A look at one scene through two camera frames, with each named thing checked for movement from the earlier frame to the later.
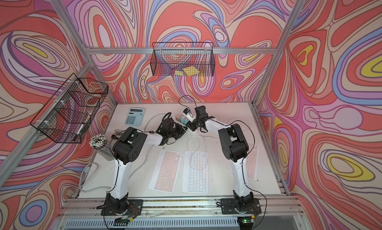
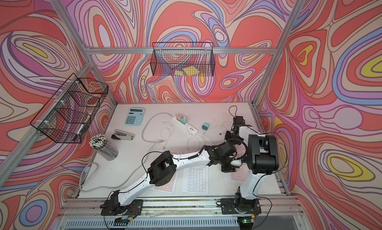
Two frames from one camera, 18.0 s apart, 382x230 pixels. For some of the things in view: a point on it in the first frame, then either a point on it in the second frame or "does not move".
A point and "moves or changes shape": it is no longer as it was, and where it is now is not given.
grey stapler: (117, 134) does not move
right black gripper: (190, 126) -> (228, 133)
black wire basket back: (183, 58) does not move
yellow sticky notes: (190, 70) does not move
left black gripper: (180, 130) -> (229, 170)
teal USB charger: (184, 120) moves or changes shape
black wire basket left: (67, 115) does not move
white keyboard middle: (195, 172) does not move
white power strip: (192, 132) does not move
